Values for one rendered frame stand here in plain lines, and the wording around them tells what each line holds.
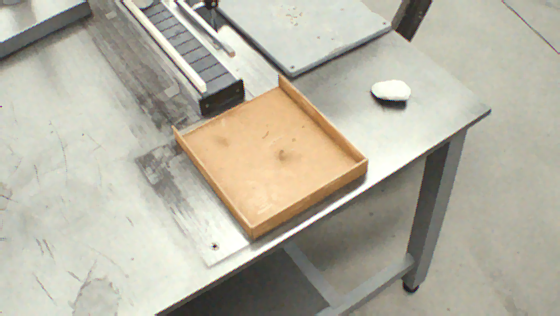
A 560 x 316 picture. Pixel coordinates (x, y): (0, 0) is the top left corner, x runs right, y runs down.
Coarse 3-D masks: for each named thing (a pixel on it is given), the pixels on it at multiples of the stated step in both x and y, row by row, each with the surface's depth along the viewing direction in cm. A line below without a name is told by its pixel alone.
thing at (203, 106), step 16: (112, 0) 152; (128, 16) 145; (176, 16) 143; (144, 32) 140; (192, 32) 138; (208, 48) 134; (160, 64) 137; (224, 64) 130; (240, 80) 126; (192, 96) 125; (224, 96) 127; (240, 96) 129; (208, 112) 127
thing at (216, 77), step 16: (160, 0) 148; (160, 16) 143; (160, 32) 139; (176, 32) 138; (160, 48) 135; (176, 48) 134; (192, 48) 134; (176, 64) 131; (192, 64) 130; (208, 64) 130; (208, 80) 126; (224, 80) 126; (208, 96) 124
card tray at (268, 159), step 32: (256, 96) 129; (288, 96) 128; (224, 128) 123; (256, 128) 123; (288, 128) 122; (320, 128) 122; (192, 160) 118; (224, 160) 118; (256, 160) 118; (288, 160) 117; (320, 160) 117; (352, 160) 116; (224, 192) 108; (256, 192) 113; (288, 192) 112; (320, 192) 109; (256, 224) 104
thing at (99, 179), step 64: (0, 64) 145; (64, 64) 142; (128, 64) 140; (256, 64) 136; (320, 64) 135; (384, 64) 134; (0, 128) 129; (64, 128) 127; (128, 128) 126; (192, 128) 125; (384, 128) 122; (448, 128) 121; (0, 192) 116; (64, 192) 116; (128, 192) 115; (192, 192) 114; (0, 256) 106; (64, 256) 106; (128, 256) 105; (192, 256) 105; (256, 256) 104
